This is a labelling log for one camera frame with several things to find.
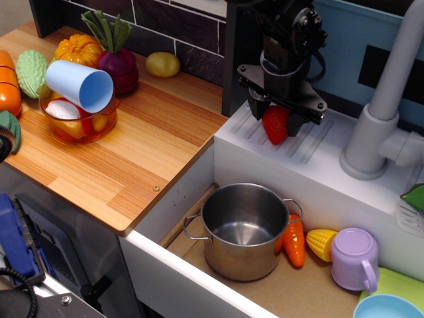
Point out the green toy leaf vegetable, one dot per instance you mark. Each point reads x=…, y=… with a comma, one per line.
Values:
x=414, y=196

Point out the blue plastic clamp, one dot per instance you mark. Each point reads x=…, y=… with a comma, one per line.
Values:
x=20, y=242

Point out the light blue plastic cup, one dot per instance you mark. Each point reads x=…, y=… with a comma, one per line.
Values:
x=88, y=88

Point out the light blue plastic bowl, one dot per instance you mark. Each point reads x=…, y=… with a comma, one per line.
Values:
x=386, y=306

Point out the white toy sink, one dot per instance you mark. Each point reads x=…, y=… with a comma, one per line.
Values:
x=169, y=273

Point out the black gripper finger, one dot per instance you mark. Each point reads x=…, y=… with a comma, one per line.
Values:
x=258, y=103
x=294, y=123

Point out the yellow toy corn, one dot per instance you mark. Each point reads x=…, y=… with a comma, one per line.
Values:
x=319, y=241

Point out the red toy strawberry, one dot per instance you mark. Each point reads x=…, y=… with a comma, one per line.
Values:
x=274, y=122

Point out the purple toy beet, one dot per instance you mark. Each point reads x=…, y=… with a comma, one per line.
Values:
x=115, y=59

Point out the green toy bitter gourd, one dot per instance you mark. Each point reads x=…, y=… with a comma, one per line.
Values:
x=31, y=70

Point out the orange transparent bowl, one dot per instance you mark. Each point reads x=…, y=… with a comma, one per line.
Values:
x=91, y=128

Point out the white slotted spatula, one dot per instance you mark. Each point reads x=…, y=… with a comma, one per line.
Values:
x=409, y=219

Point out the dark green toy leaf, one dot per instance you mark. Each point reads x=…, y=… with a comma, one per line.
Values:
x=10, y=121

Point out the white red toy food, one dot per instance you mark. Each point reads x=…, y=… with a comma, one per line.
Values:
x=61, y=108

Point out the yellow toy potato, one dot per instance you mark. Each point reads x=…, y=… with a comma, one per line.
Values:
x=162, y=64

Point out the purple plastic mug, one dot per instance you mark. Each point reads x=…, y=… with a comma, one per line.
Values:
x=355, y=260

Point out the green plastic plate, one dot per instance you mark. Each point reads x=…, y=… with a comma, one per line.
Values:
x=399, y=285

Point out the large orange toy carrot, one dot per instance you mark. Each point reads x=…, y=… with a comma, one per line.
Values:
x=10, y=91

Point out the stainless steel pot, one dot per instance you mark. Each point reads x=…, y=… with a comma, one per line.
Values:
x=241, y=225

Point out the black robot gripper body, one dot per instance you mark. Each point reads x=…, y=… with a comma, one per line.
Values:
x=291, y=90

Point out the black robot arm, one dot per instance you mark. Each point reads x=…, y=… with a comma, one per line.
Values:
x=290, y=61

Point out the orange toy pumpkin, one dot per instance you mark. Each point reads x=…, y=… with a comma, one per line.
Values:
x=80, y=49

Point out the grey toy faucet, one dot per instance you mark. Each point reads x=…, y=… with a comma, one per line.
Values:
x=376, y=138

